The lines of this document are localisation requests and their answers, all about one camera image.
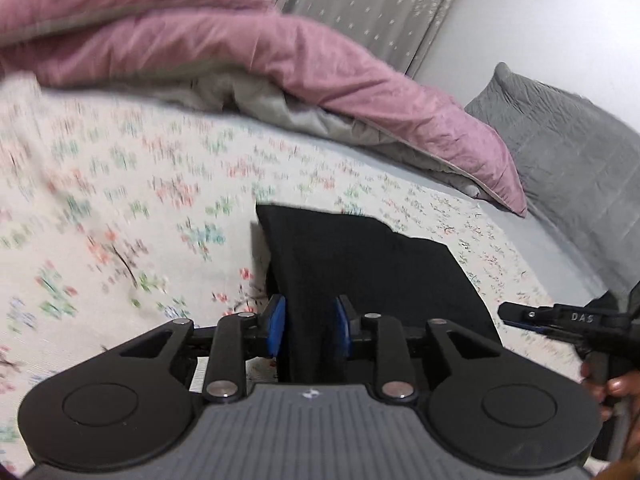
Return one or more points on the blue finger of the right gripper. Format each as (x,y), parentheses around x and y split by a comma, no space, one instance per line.
(541,330)
(518,315)

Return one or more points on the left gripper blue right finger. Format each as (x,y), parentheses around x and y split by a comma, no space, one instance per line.
(341,331)

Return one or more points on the grey quilted pillow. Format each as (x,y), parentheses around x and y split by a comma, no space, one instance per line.
(579,167)

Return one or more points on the right hand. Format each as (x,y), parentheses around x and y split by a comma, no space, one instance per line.
(623,387)

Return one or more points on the floral bed sheet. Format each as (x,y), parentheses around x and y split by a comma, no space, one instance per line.
(119,214)

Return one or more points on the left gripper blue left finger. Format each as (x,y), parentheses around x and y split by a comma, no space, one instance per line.
(274,322)

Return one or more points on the black pants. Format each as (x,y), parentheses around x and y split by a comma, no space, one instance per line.
(316,256)

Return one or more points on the pink velvet duvet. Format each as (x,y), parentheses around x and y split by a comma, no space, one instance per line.
(65,42)

